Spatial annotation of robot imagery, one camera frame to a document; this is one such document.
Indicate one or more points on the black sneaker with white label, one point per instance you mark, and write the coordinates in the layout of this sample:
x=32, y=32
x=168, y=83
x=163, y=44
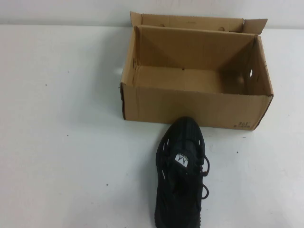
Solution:
x=180, y=190

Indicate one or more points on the brown cardboard shoe box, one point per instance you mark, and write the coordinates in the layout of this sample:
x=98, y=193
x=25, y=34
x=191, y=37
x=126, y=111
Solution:
x=190, y=104

